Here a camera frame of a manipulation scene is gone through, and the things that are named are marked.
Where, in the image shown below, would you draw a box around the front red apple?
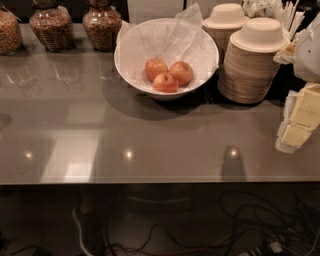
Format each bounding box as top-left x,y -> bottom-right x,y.
152,72 -> 179,93

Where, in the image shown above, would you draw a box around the red apple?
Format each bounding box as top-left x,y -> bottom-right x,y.
152,72 -> 179,93
145,58 -> 168,82
169,61 -> 193,86

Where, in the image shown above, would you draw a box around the right red apple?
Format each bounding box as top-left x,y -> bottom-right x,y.
169,61 -> 193,86

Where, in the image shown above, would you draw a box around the left red apple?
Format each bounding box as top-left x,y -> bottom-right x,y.
145,58 -> 168,82

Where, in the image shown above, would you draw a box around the white ceramic bowl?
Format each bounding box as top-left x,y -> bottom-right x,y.
113,17 -> 220,102

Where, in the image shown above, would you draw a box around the white tissue paper liner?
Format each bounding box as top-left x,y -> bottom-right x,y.
115,2 -> 219,88

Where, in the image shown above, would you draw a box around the front stack paper bowls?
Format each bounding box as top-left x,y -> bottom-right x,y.
218,18 -> 289,104

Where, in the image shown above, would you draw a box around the stack paper bowls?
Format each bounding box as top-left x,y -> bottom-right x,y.
203,3 -> 249,65
218,18 -> 289,104

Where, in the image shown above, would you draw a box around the right glass cereal jar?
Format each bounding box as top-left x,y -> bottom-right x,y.
82,0 -> 122,52

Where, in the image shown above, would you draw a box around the glass cereal jar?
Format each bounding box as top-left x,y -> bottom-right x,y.
29,0 -> 74,52
82,0 -> 122,52
0,9 -> 23,55

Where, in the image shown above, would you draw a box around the rear stack paper bowls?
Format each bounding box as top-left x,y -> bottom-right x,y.
203,3 -> 249,65

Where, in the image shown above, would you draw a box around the middle glass cereal jar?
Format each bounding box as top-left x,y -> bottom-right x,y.
29,0 -> 74,52

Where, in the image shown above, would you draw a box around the wrapped plastic cutlery bundle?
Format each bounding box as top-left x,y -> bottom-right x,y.
242,0 -> 305,40

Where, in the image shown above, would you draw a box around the left glass cereal jar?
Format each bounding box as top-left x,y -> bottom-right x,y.
0,9 -> 23,55

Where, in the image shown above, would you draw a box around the white cable under table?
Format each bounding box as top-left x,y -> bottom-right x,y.
71,204 -> 96,256

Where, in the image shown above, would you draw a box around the black cable tangle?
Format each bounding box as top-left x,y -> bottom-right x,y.
103,189 -> 320,256

